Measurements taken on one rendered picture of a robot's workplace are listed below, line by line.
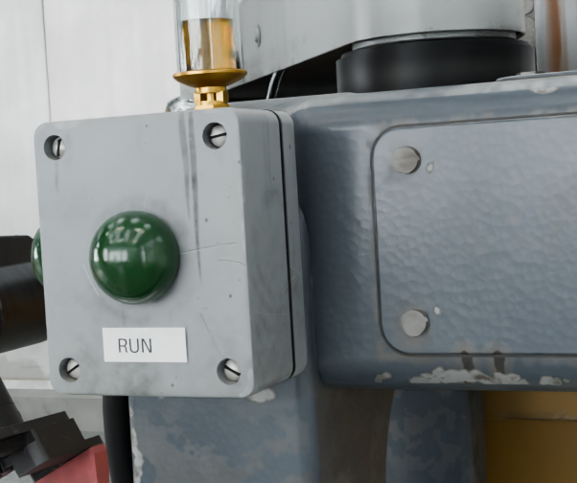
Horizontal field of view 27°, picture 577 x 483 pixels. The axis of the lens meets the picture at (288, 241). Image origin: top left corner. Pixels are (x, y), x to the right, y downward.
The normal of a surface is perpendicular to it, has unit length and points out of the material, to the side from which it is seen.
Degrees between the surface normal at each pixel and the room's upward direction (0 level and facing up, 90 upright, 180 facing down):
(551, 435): 90
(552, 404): 90
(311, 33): 90
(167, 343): 90
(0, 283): 55
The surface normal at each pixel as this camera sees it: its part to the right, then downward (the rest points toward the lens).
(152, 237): 0.37, -0.41
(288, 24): -0.96, 0.07
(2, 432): 0.80, -0.52
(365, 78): -0.74, 0.07
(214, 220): -0.39, 0.07
